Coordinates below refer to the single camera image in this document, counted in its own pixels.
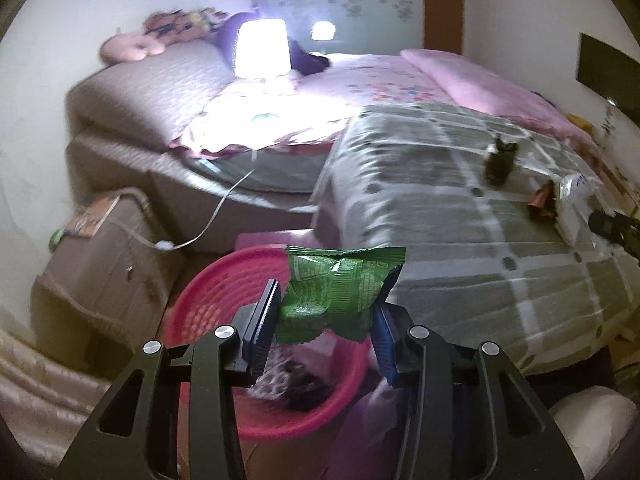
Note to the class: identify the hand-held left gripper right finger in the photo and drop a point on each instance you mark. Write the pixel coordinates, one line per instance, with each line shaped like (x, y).
(385, 352)

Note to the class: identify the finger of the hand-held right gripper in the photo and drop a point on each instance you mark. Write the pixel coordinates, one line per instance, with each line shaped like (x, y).
(612, 225)

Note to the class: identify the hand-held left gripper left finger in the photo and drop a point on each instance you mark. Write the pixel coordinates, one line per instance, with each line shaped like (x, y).
(262, 330)

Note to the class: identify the white plastic bag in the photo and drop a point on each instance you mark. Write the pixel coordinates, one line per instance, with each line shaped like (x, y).
(575, 200)

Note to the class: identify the black white spotted packet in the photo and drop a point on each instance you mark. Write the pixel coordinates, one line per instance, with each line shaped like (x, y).
(277, 372)

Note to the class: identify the pink plastic mesh basket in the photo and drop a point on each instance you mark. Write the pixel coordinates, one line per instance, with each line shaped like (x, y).
(210, 300)

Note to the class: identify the brown wrapper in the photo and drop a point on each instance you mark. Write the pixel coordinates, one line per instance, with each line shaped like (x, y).
(542, 202)

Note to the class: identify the green snack packet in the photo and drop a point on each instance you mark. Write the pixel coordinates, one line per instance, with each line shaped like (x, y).
(330, 295)

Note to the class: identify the black bag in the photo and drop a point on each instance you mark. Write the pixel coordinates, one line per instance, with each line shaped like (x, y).
(310, 392)

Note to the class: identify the dark wrapper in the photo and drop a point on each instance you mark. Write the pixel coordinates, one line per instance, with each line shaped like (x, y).
(500, 165)

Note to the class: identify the grey checked cloth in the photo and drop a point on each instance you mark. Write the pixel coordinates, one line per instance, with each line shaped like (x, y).
(450, 260)

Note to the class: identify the brown upholstered nightstand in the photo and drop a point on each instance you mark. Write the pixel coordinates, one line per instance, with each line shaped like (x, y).
(100, 275)

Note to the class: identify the white pillow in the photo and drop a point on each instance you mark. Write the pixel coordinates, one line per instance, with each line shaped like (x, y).
(595, 420)

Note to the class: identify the orange picture book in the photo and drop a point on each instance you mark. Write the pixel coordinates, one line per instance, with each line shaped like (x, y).
(92, 215)

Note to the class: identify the small green object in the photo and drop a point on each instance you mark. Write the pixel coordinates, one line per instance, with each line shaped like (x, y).
(56, 240)

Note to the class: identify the beige patterned curtain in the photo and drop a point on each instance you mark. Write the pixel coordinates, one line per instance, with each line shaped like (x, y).
(45, 390)

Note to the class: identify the grey patterned headboard cushion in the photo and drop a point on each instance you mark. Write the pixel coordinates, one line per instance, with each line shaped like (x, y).
(150, 90)

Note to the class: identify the pink floral bedsheet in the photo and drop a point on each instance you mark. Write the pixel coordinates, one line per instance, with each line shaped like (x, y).
(380, 85)

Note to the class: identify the brown wooden door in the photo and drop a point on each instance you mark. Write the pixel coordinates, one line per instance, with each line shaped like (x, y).
(442, 10)

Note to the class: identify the white shade table lamp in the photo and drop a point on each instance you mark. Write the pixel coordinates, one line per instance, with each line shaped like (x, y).
(262, 47)

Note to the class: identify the small white table lamp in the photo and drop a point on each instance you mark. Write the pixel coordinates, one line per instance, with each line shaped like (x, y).
(322, 30)

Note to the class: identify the colourful plush toy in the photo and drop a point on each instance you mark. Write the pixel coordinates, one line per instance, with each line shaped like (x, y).
(207, 16)

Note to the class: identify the brown plush toy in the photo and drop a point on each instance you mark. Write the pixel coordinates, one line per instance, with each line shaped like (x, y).
(170, 24)

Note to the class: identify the floral sliding door wardrobe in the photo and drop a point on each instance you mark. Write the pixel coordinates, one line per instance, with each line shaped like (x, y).
(350, 0)

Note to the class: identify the black wall screen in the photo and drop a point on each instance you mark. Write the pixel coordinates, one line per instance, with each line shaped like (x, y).
(605, 70)

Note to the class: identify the grey upholstered bed frame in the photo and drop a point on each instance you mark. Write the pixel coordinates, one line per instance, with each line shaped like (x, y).
(125, 172)

